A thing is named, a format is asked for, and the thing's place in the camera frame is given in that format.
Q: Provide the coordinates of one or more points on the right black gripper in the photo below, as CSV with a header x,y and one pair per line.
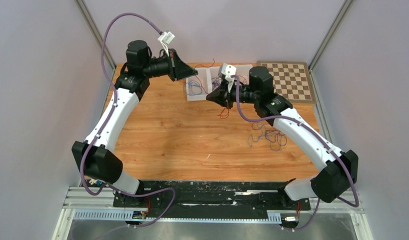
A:
x,y
221,96

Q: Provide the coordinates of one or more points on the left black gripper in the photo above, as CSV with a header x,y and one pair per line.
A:
x,y
178,70

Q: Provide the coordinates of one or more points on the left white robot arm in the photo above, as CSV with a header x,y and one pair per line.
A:
x,y
95,156

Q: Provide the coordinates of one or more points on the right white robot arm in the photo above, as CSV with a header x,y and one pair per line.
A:
x,y
257,101

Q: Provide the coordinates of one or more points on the white three-compartment bin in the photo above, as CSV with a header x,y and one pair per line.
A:
x,y
197,87

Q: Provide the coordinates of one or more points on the wooden chessboard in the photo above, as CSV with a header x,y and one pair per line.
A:
x,y
291,80

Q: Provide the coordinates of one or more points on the white blue toy block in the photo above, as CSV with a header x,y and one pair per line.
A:
x,y
95,182

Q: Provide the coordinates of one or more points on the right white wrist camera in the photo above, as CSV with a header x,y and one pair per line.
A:
x,y
227,73

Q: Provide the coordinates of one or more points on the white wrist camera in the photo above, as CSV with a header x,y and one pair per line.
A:
x,y
227,73
165,38

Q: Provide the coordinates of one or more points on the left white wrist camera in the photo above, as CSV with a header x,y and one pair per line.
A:
x,y
165,38

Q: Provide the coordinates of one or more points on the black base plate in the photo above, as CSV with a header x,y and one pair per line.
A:
x,y
211,199

